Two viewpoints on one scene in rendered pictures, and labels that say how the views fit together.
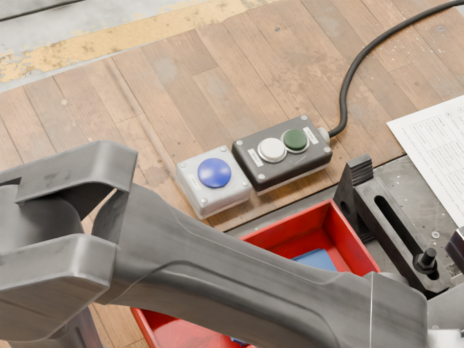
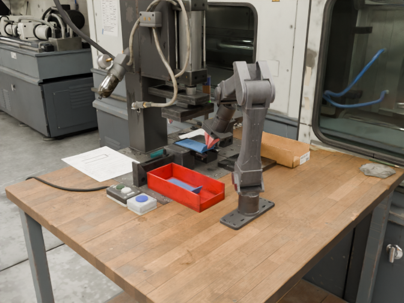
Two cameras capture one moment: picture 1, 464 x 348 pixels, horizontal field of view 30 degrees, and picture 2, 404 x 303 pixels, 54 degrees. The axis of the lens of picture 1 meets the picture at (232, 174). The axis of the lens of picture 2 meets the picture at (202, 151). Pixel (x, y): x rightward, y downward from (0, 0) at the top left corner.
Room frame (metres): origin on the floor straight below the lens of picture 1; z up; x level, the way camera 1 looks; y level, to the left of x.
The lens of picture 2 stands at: (0.57, 1.12, 1.53)
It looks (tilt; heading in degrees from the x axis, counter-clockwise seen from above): 22 degrees down; 260
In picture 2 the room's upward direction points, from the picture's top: straight up
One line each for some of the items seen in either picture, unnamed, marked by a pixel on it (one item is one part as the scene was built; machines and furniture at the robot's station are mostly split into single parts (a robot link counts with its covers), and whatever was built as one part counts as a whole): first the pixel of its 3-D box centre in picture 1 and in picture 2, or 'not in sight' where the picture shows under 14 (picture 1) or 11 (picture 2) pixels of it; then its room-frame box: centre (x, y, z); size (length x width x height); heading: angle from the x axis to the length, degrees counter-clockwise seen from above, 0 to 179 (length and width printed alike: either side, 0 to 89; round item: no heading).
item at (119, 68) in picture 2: not in sight; (116, 71); (0.62, -0.45, 1.25); 0.19 x 0.07 x 0.19; 37
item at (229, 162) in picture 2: not in sight; (247, 163); (0.14, -0.24, 0.91); 0.17 x 0.16 x 0.02; 37
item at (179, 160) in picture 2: not in sight; (191, 154); (0.35, -0.30, 0.94); 0.20 x 0.10 x 0.07; 37
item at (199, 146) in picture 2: not in sight; (195, 142); (0.34, -0.27, 1.00); 0.15 x 0.07 x 0.03; 127
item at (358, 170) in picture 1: (364, 199); (142, 171); (0.55, -0.15, 0.95); 0.06 x 0.03 x 0.09; 37
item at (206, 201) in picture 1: (212, 187); (142, 207); (0.56, 0.02, 0.90); 0.07 x 0.07 x 0.06; 37
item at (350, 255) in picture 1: (259, 296); (184, 185); (0.42, -0.05, 0.93); 0.25 x 0.12 x 0.06; 127
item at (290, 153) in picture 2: not in sight; (275, 149); (0.00, -0.32, 0.93); 0.25 x 0.13 x 0.08; 127
